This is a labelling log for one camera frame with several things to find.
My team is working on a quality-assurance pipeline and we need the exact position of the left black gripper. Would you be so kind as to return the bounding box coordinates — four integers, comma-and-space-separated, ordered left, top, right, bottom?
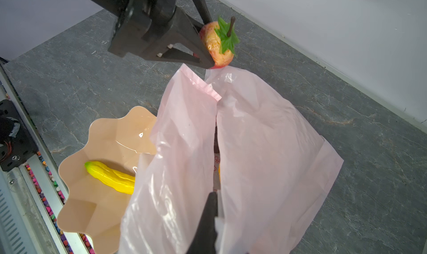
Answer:
91, 0, 215, 69

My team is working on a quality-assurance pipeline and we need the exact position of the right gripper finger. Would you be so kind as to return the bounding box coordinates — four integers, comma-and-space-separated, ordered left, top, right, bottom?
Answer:
186, 192, 218, 254

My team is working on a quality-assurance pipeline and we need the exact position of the red strawberry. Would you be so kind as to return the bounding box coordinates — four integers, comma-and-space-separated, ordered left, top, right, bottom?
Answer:
199, 16, 240, 69

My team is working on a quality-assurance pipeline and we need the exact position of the long yellow banana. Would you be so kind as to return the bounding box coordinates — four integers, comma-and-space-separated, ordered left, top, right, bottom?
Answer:
84, 161, 136, 195

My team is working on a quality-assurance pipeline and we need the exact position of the pink plastic bag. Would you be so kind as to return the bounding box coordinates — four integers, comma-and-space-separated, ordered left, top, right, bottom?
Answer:
119, 65, 343, 254

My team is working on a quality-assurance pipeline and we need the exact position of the beige scalloped fruit bowl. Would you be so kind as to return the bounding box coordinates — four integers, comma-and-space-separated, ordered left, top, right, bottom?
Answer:
57, 106, 156, 254

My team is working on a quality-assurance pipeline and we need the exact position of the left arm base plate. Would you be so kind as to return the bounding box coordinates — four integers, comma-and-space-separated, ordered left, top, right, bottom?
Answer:
1, 99, 37, 172

